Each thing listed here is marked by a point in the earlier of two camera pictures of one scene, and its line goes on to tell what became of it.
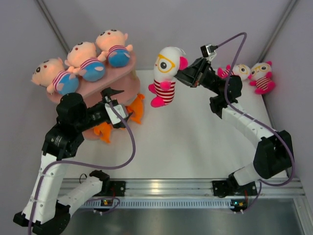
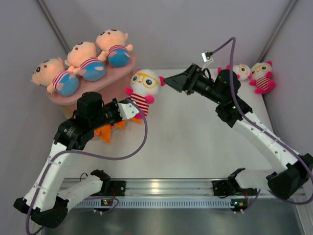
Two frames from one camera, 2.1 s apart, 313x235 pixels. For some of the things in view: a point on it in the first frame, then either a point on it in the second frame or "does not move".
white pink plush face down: [169, 62] to [145, 84]
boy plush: [82, 57] does not move
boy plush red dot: [112, 42] does not move
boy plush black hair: [51, 73] does not move
